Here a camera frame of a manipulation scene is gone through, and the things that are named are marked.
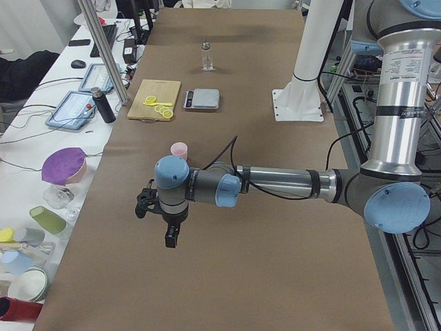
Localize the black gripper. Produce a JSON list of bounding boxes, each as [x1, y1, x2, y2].
[[162, 212, 186, 248]]

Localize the pink plastic cup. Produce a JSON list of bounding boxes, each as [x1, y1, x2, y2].
[[170, 142, 188, 160]]

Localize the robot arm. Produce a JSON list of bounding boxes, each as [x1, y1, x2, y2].
[[136, 1, 440, 248]]

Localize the green plastic cup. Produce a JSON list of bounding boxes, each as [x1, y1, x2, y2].
[[29, 205, 67, 235]]

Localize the silver kitchen scale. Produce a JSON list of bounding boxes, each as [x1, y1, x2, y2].
[[183, 88, 220, 110]]

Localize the grey plastic cup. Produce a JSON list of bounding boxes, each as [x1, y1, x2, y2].
[[13, 227, 45, 247]]

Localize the light blue plastic cup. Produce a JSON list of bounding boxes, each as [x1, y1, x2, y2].
[[1, 250, 34, 275]]

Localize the yellow plastic cup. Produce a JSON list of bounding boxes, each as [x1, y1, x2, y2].
[[0, 228, 14, 243]]

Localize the red cup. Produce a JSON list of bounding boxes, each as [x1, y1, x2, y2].
[[1, 297, 43, 323]]

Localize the lemon slice near board end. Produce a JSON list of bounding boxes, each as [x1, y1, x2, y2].
[[162, 110, 174, 119]]

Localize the clear wine glass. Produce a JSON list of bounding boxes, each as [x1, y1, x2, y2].
[[43, 185, 80, 221]]

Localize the yellow plastic knife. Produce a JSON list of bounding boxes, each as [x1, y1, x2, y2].
[[143, 102, 173, 107]]

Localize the wooden cutting board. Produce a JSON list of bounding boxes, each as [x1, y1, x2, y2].
[[127, 79, 181, 121]]

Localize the white green bowl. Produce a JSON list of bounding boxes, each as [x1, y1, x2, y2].
[[8, 268, 50, 302]]

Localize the black thermos bottle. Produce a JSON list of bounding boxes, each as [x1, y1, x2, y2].
[[90, 87, 116, 123]]

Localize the near teach pendant tablet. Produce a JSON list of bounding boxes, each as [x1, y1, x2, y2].
[[45, 91, 96, 130]]

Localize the teach pendant tablet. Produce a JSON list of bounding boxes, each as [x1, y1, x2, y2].
[[45, 91, 96, 130], [78, 63, 113, 94]]

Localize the far teach pendant tablet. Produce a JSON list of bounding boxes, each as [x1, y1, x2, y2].
[[78, 63, 113, 94]]

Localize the black power adapter box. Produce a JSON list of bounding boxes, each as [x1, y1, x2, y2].
[[123, 38, 137, 64]]

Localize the black computer mouse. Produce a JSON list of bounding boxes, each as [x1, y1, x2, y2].
[[70, 59, 86, 69]]

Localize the black keyboard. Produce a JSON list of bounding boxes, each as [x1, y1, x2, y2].
[[90, 23, 119, 59]]

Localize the black smartphone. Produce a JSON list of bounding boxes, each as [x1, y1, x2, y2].
[[68, 39, 91, 47]]

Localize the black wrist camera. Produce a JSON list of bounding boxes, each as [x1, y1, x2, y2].
[[135, 179, 162, 219]]

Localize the black camera cable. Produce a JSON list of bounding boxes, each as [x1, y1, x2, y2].
[[201, 135, 331, 201]]

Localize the aluminium frame post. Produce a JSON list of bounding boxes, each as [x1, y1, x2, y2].
[[78, 0, 129, 106]]

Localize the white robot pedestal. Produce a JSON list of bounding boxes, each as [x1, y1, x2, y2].
[[272, 0, 353, 122]]

